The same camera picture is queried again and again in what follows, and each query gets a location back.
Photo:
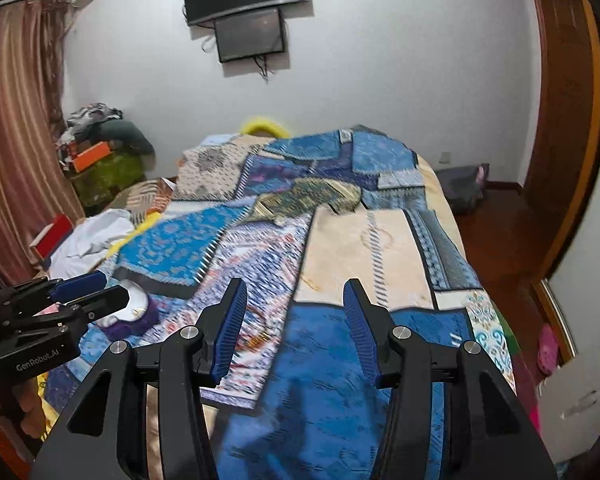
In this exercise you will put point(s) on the person's left hand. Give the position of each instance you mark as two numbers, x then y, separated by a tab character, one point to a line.
31	402

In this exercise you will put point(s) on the patchwork printed blanket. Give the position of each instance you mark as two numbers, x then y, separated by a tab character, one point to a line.
360	240

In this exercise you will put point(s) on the red box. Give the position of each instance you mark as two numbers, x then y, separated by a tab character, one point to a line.
52	237

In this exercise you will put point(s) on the yellow plush cushion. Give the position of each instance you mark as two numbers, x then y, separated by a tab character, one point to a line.
267	126

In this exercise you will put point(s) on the small black wall monitor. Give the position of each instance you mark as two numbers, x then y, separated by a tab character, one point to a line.
250	35

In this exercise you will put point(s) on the white board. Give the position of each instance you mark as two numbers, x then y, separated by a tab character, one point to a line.
580	410

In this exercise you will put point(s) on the purple heart-shaped tin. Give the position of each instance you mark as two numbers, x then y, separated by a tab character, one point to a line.
140	315

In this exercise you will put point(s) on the wall socket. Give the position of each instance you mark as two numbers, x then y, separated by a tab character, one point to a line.
445	157

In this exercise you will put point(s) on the orange box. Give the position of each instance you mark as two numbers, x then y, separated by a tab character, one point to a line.
91	155

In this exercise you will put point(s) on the yellow cloth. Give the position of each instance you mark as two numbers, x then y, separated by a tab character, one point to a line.
140	227

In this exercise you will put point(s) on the brown patterned cloth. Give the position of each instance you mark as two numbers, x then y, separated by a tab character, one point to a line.
145	195

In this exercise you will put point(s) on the striped brown curtain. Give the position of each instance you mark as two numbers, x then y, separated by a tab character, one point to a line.
15	135

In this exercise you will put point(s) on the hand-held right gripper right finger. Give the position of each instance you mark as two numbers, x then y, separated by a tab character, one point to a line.
362	332

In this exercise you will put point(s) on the pile of clothes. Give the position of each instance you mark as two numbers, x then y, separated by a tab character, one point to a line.
92	120

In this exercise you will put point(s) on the pink slipper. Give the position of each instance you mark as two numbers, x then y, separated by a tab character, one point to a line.
548	350

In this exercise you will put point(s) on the white cloth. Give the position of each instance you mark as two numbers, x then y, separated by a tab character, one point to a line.
92	240

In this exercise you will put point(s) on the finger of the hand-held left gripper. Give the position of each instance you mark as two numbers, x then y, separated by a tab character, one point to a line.
80	284
105	302

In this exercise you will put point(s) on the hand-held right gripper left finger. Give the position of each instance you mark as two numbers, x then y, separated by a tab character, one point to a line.
227	332

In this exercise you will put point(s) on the dark green pillow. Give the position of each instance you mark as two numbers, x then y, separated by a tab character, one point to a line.
130	137

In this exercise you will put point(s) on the wooden door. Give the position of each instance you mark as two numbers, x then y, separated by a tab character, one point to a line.
560	110

